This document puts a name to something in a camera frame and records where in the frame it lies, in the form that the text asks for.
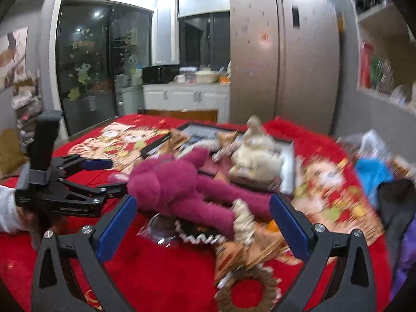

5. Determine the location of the black rectangular tray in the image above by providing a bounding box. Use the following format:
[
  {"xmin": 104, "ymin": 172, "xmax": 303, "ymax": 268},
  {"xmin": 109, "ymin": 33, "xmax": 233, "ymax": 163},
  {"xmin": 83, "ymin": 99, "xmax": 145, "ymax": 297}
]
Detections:
[{"xmin": 141, "ymin": 122, "xmax": 297, "ymax": 196}]

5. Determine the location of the white wall shelf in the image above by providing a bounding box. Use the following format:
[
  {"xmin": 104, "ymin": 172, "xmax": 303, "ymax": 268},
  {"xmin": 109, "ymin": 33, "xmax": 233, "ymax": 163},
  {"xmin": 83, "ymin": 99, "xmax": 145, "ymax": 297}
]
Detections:
[{"xmin": 349, "ymin": 0, "xmax": 416, "ymax": 115}]

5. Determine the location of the purple cloth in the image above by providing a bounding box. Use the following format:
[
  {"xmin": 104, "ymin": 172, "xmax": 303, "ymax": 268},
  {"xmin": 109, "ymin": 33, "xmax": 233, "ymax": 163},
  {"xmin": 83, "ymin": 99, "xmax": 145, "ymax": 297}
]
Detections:
[{"xmin": 389, "ymin": 227, "xmax": 416, "ymax": 304}]

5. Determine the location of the cream frilly scrunchie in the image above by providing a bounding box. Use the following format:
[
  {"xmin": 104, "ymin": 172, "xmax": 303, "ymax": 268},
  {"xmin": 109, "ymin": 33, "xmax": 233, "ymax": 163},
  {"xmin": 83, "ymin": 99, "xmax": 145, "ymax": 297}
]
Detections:
[{"xmin": 231, "ymin": 199, "xmax": 258, "ymax": 245}]

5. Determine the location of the clear plastic bag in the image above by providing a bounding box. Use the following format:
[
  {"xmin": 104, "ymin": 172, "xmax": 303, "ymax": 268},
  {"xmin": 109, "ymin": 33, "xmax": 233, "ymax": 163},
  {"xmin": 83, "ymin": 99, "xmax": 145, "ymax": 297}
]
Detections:
[{"xmin": 137, "ymin": 213, "xmax": 183, "ymax": 247}]

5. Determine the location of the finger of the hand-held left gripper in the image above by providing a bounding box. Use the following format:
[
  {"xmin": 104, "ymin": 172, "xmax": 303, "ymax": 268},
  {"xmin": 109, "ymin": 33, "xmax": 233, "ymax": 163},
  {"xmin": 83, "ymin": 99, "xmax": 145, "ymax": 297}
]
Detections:
[
  {"xmin": 63, "ymin": 180, "xmax": 131, "ymax": 203},
  {"xmin": 51, "ymin": 156, "xmax": 113, "ymax": 174}
]

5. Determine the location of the wooden chair back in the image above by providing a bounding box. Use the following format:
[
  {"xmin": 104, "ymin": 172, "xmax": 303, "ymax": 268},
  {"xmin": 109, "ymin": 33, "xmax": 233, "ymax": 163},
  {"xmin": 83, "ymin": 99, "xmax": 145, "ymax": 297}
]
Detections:
[{"xmin": 143, "ymin": 108, "xmax": 218, "ymax": 123}]

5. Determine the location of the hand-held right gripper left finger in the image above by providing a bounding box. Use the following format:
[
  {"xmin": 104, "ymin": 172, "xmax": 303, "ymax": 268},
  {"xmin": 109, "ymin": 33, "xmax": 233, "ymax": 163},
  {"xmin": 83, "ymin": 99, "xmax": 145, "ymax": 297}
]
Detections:
[{"xmin": 31, "ymin": 196, "xmax": 138, "ymax": 312}]

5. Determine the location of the person's left hand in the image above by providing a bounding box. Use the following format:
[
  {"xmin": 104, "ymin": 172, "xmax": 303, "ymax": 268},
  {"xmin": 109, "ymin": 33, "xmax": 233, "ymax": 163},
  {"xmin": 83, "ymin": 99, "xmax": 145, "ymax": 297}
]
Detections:
[{"xmin": 19, "ymin": 208, "xmax": 45, "ymax": 251}]

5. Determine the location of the blue plastic bag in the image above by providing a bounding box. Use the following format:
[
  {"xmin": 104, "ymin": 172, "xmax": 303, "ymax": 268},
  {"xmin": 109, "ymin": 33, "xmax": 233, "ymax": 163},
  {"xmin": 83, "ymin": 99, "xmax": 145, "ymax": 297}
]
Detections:
[{"xmin": 354, "ymin": 157, "xmax": 394, "ymax": 209}]

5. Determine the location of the white plastic bag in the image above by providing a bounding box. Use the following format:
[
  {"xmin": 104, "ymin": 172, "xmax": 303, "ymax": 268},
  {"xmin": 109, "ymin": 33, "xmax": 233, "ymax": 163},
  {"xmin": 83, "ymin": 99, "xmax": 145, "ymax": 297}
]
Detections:
[{"xmin": 338, "ymin": 129, "xmax": 392, "ymax": 163}]

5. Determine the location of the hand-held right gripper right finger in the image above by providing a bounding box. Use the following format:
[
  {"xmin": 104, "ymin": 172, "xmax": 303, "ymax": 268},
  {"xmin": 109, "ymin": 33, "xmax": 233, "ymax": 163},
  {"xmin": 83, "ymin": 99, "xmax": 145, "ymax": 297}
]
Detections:
[{"xmin": 269, "ymin": 192, "xmax": 378, "ymax": 312}]

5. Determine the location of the red printed blanket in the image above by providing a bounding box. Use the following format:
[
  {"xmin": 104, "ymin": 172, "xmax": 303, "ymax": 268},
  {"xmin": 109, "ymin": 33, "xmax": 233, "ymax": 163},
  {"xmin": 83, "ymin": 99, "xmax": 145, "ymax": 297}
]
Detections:
[{"xmin": 0, "ymin": 114, "xmax": 402, "ymax": 312}]

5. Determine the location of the glass sliding door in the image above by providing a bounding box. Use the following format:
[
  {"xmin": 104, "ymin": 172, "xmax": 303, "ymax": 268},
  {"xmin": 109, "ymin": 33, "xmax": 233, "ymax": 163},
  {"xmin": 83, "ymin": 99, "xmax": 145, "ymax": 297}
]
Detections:
[{"xmin": 55, "ymin": 2, "xmax": 154, "ymax": 134}]

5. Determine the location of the black and white scrunchie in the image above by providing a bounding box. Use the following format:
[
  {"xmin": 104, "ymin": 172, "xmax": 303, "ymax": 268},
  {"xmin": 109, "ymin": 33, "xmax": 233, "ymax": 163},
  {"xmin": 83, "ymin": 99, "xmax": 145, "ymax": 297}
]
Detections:
[{"xmin": 175, "ymin": 219, "xmax": 229, "ymax": 245}]

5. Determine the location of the dark kitchen window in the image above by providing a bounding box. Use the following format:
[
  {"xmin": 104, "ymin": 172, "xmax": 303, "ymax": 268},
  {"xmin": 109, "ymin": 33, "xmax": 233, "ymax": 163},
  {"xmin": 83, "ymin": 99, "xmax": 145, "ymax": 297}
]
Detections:
[{"xmin": 177, "ymin": 11, "xmax": 231, "ymax": 68}]

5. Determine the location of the black cloth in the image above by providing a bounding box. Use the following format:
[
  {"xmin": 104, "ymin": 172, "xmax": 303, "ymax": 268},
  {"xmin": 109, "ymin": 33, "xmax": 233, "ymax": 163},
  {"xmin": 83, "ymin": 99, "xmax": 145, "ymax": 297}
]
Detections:
[{"xmin": 378, "ymin": 179, "xmax": 416, "ymax": 269}]

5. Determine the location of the brown knitted scrunchie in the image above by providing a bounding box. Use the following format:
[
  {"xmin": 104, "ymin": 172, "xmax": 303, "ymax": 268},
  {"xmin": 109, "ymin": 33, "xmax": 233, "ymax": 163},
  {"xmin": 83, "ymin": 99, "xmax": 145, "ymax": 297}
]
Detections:
[{"xmin": 215, "ymin": 266, "xmax": 283, "ymax": 312}]

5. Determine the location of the white kitchen cabinet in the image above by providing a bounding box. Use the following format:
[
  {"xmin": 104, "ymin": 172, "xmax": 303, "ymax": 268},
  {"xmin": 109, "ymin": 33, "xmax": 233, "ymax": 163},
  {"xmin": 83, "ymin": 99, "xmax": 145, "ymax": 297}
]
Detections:
[{"xmin": 143, "ymin": 83, "xmax": 230, "ymax": 124}]

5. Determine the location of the cardboard box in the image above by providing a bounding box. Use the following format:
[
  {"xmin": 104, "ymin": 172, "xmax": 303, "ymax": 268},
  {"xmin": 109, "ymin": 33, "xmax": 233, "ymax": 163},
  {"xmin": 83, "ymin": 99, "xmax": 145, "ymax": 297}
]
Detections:
[{"xmin": 0, "ymin": 128, "xmax": 30, "ymax": 178}]

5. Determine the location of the brown triangular snack packet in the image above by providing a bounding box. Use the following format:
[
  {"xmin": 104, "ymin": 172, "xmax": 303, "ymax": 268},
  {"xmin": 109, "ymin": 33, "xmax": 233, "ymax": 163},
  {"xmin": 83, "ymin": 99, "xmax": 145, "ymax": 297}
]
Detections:
[
  {"xmin": 214, "ymin": 131, "xmax": 240, "ymax": 160},
  {"xmin": 168, "ymin": 129, "xmax": 197, "ymax": 152},
  {"xmin": 244, "ymin": 229, "xmax": 288, "ymax": 267},
  {"xmin": 214, "ymin": 242, "xmax": 249, "ymax": 282}
]

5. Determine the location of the silver double-door refrigerator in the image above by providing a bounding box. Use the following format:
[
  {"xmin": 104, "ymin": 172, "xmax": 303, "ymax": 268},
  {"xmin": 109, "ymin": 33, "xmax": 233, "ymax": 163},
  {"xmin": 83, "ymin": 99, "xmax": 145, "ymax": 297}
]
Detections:
[{"xmin": 229, "ymin": 0, "xmax": 341, "ymax": 134}]

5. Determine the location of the white plush toy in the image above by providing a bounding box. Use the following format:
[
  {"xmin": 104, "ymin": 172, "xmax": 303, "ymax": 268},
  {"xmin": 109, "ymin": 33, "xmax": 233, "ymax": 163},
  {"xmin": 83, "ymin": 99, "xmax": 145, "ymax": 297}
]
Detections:
[{"xmin": 230, "ymin": 116, "xmax": 284, "ymax": 183}]

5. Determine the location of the magenta plush bear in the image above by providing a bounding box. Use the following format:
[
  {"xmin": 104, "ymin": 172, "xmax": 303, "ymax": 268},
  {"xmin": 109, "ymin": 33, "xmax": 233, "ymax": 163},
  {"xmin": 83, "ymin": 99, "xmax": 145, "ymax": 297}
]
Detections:
[{"xmin": 107, "ymin": 147, "xmax": 275, "ymax": 240}]

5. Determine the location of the black microwave oven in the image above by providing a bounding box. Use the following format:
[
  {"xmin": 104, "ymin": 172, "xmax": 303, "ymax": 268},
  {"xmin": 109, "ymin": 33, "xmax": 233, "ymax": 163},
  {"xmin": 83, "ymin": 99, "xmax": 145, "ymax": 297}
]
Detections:
[{"xmin": 142, "ymin": 65, "xmax": 180, "ymax": 84}]

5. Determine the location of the wall picture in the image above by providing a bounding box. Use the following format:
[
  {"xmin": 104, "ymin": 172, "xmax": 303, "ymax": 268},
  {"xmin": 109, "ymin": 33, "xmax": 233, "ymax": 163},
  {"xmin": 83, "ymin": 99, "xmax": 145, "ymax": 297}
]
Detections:
[{"xmin": 0, "ymin": 27, "xmax": 29, "ymax": 92}]

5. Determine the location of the person's left forearm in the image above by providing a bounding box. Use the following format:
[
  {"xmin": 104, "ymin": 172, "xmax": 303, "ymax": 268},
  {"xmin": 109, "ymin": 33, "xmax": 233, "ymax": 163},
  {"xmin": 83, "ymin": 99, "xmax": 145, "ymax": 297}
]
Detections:
[{"xmin": 0, "ymin": 185, "xmax": 31, "ymax": 235}]

